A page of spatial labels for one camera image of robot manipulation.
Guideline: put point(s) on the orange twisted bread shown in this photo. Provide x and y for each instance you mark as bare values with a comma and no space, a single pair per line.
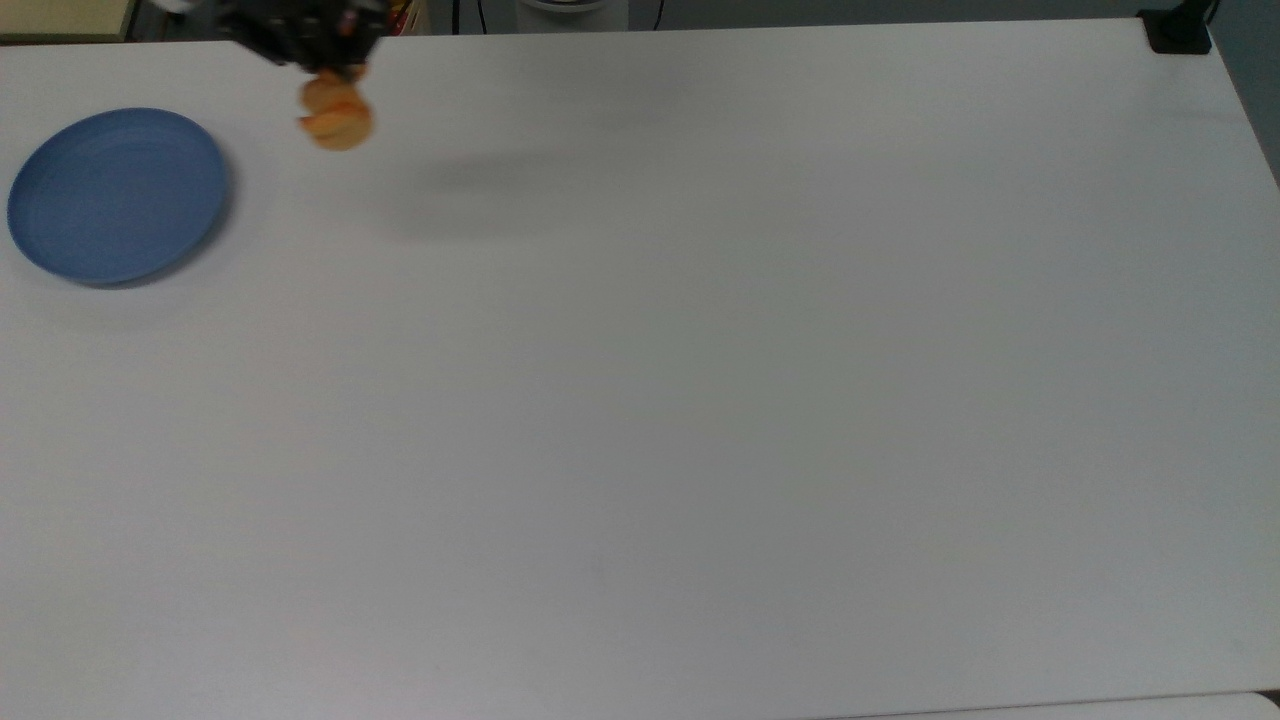
338,118

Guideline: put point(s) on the black corner table clamp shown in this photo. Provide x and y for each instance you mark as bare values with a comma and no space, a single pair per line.
1178,30

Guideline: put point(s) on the blue round plate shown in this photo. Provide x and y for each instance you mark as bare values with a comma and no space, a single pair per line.
115,195

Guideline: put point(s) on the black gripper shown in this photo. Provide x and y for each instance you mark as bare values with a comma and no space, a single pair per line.
290,30

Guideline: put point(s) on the beige cabinet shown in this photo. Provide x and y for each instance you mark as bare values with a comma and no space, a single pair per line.
60,18

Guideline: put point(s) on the yellow red box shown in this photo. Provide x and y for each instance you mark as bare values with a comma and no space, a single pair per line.
408,16

